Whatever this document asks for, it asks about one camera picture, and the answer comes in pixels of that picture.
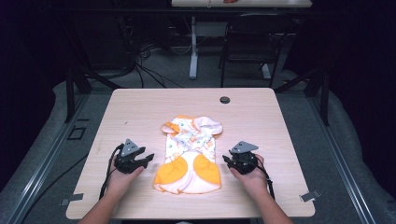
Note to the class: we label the white desk leg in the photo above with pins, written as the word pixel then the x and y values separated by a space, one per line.
pixel 193 49

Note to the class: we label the person's right hand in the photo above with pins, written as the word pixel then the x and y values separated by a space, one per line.
pixel 252 180

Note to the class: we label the aluminium floor rail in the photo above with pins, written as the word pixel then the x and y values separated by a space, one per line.
pixel 43 161
pixel 342 161

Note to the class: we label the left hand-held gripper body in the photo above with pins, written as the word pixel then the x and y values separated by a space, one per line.
pixel 127 161

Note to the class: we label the grey tape strip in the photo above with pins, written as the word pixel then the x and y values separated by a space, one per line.
pixel 72 198
pixel 310 195

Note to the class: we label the person's left hand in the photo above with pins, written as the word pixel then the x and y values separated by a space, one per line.
pixel 120 180

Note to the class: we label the black metal stand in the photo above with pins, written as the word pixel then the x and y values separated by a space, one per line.
pixel 325 96
pixel 70 93

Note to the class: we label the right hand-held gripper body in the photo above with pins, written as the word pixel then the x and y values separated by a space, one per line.
pixel 244 160

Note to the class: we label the white and orange baby romper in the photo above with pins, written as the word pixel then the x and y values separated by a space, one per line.
pixel 190 155

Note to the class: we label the white desk foot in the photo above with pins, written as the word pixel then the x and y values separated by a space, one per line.
pixel 265 71

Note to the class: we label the black chair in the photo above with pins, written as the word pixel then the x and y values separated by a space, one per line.
pixel 252 37

